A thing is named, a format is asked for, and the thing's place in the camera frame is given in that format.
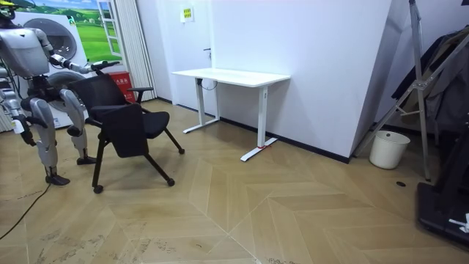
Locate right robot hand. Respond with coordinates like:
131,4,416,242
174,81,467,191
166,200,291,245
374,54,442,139
10,114,48,147

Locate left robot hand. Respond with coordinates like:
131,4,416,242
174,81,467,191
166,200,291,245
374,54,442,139
90,60,121,76

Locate black mesh office chair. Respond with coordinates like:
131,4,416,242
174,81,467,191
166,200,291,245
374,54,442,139
67,73,186,194

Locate robot legs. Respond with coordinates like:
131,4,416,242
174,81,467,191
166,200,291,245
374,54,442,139
20,87,98,187

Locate red box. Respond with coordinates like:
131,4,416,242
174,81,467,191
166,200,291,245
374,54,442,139
108,71,136,103

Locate white pleated curtain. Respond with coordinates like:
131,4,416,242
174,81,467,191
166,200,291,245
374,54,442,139
114,0,158,103

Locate robot body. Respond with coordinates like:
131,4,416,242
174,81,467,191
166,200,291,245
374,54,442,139
0,0,62,111

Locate white door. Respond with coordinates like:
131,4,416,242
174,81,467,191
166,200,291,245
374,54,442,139
160,0,214,111

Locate yellow and white sign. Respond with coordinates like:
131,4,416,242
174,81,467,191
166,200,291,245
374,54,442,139
180,6,195,23

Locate white desk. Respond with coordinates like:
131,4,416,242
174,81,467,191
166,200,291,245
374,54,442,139
171,67,292,163

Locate white waste bin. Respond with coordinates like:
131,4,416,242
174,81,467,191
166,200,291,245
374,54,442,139
369,130,411,170

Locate silver metal stand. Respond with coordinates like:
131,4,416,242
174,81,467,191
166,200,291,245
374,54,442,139
352,0,469,183

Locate dark hanging coat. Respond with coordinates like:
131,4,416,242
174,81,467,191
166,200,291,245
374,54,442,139
391,26,469,135

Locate black equipment base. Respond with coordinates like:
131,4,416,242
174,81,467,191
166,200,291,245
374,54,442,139
416,120,469,247

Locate green landscape wall poster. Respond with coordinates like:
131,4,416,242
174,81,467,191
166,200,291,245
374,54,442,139
16,0,124,63

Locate black floor cable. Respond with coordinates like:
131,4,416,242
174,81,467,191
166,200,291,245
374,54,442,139
0,182,52,241

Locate black cable under desk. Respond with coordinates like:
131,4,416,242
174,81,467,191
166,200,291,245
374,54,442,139
196,78,219,92

